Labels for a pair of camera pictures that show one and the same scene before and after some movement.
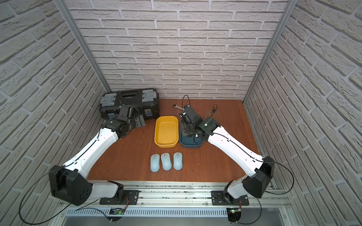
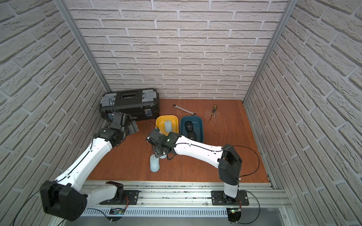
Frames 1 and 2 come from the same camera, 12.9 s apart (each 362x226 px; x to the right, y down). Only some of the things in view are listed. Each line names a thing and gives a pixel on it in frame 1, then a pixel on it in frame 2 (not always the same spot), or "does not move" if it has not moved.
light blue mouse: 155,162 does not move
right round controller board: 234,213 does not move
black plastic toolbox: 145,101 does not move
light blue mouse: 177,160 to 168,125
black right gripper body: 186,130 to 157,151
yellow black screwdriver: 214,108 does not move
